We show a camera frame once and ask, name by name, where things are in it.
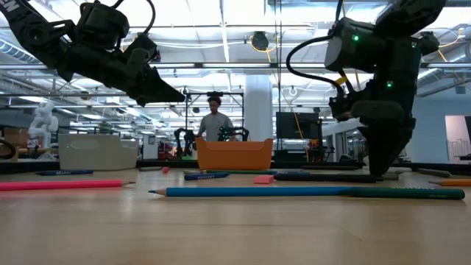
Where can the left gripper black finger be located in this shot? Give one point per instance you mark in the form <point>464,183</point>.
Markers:
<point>179,97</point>
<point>154,92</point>

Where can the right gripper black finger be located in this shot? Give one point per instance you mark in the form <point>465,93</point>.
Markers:
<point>393,140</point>
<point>369,140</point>

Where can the dark grey crayon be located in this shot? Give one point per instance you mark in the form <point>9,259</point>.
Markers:
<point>434,172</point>

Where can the black pen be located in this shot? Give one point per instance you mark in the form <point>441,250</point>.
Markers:
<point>324,178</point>

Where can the blue crayon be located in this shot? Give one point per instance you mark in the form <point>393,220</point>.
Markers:
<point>64,172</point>
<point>294,172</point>

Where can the dark blue marker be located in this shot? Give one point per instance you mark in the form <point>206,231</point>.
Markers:
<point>206,177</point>

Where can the pink eraser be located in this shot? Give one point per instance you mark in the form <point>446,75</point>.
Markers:
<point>263,179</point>

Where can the blue pencil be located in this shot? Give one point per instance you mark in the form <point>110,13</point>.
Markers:
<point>250,191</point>

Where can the pink pencil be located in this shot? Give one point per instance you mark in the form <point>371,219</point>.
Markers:
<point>62,185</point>

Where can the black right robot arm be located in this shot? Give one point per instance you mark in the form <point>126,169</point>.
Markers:
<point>404,14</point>

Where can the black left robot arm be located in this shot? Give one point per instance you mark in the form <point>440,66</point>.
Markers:
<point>40,37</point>

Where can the black background robot arm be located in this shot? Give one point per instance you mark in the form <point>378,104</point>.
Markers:
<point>189,140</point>
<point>235,130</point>

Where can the person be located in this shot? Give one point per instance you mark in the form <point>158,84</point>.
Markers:
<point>213,125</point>

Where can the white background cabinet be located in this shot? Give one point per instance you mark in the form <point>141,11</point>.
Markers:
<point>151,147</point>

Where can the orange pencil red eraser end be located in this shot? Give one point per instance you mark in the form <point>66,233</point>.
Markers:
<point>165,169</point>

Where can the orange plastic bin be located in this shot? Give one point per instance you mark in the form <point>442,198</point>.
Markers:
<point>233,156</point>

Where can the small light grey bin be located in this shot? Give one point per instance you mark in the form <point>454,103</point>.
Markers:
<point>97,154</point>

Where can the cardboard box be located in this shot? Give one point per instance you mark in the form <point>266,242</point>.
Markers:
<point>16,137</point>

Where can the black background rig frame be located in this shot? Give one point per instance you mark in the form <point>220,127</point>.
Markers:
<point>215,94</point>

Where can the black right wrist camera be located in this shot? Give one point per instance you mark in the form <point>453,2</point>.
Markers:
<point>340,106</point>

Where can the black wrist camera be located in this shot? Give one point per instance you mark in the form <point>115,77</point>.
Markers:
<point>340,106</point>
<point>141,46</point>

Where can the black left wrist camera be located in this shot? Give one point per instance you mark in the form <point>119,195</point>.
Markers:
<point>141,46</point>

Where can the black ceiling light rail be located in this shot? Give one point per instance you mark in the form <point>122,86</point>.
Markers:
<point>235,68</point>

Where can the black table frame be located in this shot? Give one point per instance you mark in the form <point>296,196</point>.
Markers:
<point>173,164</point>

